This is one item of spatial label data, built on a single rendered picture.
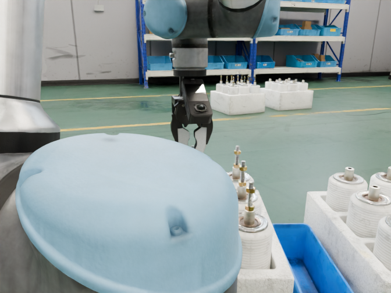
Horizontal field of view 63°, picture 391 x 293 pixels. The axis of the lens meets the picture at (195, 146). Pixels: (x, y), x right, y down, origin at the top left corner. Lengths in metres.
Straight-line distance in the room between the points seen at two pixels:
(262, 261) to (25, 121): 0.54
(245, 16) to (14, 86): 0.37
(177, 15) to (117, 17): 5.22
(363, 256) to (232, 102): 2.33
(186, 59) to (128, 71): 5.10
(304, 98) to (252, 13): 2.91
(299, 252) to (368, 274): 0.28
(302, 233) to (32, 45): 0.85
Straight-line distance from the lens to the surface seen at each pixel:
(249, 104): 3.04
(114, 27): 5.74
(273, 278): 0.66
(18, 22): 0.25
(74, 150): 0.19
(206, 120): 0.61
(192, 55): 0.67
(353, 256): 0.81
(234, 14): 0.53
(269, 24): 0.54
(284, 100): 3.27
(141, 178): 0.16
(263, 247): 0.66
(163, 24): 0.56
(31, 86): 0.25
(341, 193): 0.92
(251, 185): 0.63
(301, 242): 0.99
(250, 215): 0.65
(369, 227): 0.84
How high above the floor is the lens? 0.59
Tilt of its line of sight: 17 degrees down
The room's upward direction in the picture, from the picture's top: straight up
